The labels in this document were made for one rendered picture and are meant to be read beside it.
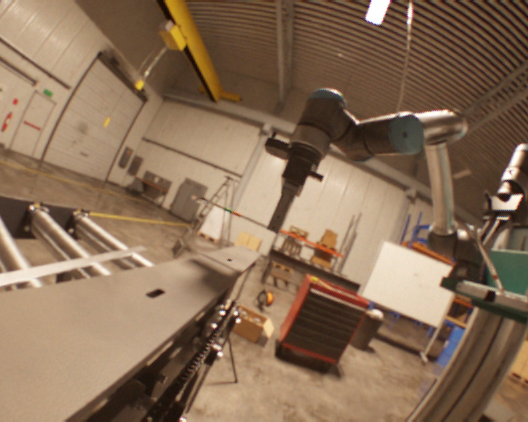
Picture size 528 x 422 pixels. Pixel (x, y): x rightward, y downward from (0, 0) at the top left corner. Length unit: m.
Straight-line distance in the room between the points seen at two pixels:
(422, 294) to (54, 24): 12.64
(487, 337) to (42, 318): 1.40
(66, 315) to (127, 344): 0.04
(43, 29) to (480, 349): 10.71
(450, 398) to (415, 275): 3.71
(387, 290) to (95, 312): 4.76
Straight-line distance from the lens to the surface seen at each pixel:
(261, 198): 10.48
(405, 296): 4.87
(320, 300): 2.45
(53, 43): 9.85
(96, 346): 0.15
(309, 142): 0.49
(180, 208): 10.86
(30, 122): 9.75
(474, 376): 1.36
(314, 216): 10.44
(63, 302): 0.18
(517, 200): 0.64
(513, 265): 1.28
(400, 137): 0.50
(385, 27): 8.62
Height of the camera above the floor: 1.27
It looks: 3 degrees up
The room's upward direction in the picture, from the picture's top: 24 degrees clockwise
